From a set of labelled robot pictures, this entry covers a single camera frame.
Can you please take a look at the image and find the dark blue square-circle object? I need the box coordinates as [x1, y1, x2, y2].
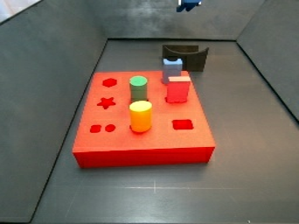
[176, 0, 201, 12]

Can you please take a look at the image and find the black curved fixture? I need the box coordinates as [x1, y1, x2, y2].
[162, 45, 209, 72]

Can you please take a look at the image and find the yellow cylinder peg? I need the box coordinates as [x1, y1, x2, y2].
[129, 101, 152, 132]

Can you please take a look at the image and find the green cylinder peg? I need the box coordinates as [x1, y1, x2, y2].
[129, 75, 146, 102]

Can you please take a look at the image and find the red rectangular peg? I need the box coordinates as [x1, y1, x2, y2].
[165, 76, 190, 103]

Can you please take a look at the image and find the red shape-sorter block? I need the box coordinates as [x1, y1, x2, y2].
[72, 71, 214, 168]

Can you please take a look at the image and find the light blue notched peg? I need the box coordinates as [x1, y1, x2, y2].
[162, 59, 182, 84]

